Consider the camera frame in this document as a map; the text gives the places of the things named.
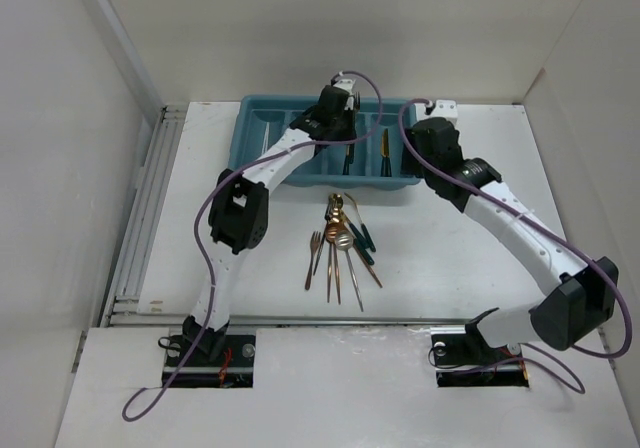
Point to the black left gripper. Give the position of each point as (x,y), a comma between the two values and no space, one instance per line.
(349,135)

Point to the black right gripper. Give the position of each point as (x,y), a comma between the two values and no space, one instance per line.
(410,163)

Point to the gold knife green handle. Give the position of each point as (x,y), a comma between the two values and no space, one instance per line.
(384,154)
(389,166)

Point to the silver slotted spoon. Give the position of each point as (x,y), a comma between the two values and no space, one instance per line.
(344,241)

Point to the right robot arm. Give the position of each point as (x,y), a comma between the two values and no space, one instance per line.
(577,296)

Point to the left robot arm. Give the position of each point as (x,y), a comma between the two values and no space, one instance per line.
(239,210)

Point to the blue plastic cutlery tray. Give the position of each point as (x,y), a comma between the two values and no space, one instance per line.
(262,120)

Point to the copper slotted spoon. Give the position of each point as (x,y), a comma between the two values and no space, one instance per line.
(331,263)

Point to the rose gold spoon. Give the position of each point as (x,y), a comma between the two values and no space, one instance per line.
(329,268)

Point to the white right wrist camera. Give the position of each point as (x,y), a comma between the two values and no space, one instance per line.
(447,109)

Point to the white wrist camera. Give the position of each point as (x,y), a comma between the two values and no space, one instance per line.
(447,109)
(344,82)

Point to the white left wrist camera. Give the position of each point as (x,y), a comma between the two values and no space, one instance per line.
(344,82)

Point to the gold spoon upper green handle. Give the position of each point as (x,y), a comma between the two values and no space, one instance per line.
(338,204)

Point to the aluminium rail front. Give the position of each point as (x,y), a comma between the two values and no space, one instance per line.
(289,321)

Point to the aluminium rail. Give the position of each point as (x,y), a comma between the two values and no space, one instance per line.
(150,183)
(289,321)

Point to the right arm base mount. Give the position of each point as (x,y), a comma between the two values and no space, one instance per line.
(462,361)

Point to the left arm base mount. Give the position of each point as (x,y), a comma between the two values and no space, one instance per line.
(232,368)

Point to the aluminium rail left side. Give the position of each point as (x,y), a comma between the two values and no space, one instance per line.
(150,183)

